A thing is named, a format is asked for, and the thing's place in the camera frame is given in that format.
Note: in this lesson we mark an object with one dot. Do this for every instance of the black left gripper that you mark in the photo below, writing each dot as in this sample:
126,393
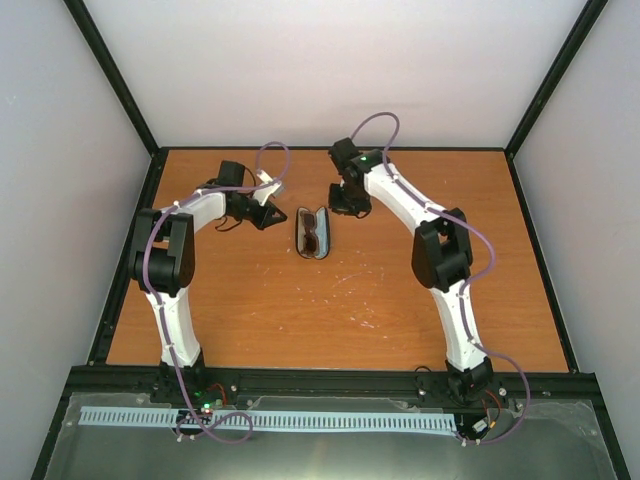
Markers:
263,220

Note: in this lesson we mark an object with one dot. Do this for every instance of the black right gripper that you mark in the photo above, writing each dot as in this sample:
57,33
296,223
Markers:
338,208

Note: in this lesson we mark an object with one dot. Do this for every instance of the black checkered glasses case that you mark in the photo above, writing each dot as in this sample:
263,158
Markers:
297,234

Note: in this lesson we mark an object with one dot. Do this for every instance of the brown translucent sunglasses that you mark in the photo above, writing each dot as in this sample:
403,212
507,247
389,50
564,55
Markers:
308,241

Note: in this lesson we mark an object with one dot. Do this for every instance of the light blue cleaning cloth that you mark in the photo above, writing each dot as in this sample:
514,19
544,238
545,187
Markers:
322,233

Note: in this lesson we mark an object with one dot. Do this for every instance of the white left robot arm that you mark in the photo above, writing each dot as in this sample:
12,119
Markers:
162,257

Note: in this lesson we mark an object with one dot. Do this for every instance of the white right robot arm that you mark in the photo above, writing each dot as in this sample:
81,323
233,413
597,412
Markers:
441,257

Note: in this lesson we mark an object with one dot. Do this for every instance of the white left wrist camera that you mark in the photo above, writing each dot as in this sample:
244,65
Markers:
268,187

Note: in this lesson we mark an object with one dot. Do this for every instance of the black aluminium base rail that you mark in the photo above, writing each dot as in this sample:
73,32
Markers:
417,388

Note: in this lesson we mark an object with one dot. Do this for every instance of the black left frame post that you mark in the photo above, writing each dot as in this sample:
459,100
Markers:
96,43

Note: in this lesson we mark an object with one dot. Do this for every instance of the black frame post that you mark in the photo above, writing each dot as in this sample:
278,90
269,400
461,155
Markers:
96,43
573,42

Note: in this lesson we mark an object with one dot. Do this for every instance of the light blue slotted cable duct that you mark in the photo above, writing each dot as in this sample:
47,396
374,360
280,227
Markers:
273,421

